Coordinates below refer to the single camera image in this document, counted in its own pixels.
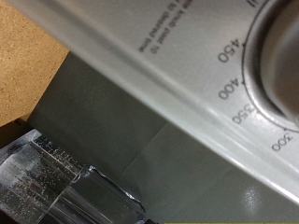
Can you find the silver toaster oven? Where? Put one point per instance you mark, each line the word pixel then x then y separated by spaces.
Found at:
pixel 187 62

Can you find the silver oven knob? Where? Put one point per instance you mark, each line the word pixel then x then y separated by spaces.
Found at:
pixel 280 62

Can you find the clear plastic object black ends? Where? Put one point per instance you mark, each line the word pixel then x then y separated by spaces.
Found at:
pixel 31 174

